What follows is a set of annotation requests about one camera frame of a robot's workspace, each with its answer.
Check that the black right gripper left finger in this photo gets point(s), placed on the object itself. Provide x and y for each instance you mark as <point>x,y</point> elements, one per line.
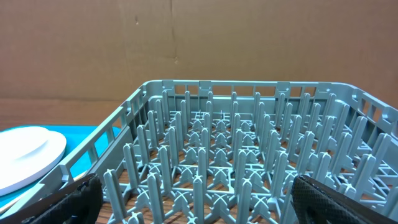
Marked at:
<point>79,202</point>

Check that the pink plate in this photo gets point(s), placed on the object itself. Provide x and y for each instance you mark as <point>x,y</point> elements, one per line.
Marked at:
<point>27,154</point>

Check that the grey dishwasher rack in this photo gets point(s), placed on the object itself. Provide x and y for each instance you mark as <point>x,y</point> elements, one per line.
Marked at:
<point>229,151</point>

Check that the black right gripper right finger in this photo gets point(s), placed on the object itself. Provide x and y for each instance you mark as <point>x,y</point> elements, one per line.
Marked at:
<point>315,202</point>

